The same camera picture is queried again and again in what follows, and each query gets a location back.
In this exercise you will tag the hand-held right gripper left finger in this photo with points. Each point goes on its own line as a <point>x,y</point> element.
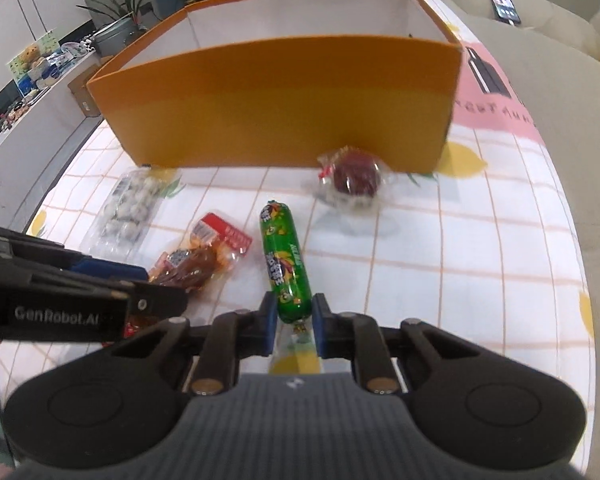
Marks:
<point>269,325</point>

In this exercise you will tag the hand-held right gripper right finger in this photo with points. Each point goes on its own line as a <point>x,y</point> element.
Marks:
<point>321,327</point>

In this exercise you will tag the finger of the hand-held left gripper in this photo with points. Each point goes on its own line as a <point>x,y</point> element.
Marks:
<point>110,269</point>
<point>155,302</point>

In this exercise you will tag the brown meat snack packet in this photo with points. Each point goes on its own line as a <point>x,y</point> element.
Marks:
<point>195,265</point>

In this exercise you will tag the clear packet of white nuts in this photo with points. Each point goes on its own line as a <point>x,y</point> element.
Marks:
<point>127,210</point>

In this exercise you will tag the green sausage stick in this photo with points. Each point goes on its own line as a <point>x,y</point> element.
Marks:
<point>285,260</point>

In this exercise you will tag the red date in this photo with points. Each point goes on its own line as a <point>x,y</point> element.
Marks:
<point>355,175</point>

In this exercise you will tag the orange cardboard box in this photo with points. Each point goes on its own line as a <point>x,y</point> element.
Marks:
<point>280,100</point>

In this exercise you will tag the white counter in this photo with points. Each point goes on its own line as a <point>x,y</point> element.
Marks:
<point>10,135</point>

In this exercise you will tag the brown cardboard carton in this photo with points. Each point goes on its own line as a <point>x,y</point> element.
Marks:
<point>82,95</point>

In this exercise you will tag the group of toys and boxes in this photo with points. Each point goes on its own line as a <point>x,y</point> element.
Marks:
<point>40,67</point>

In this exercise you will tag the grey metal bin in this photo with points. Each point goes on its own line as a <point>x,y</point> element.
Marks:
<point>115,35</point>

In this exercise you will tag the spiky green plant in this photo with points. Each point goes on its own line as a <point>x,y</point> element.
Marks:
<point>125,2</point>

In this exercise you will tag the beige sofa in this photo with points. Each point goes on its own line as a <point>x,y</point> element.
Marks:
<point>555,110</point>

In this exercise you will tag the smartphone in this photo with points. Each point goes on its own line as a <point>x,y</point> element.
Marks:
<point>503,5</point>

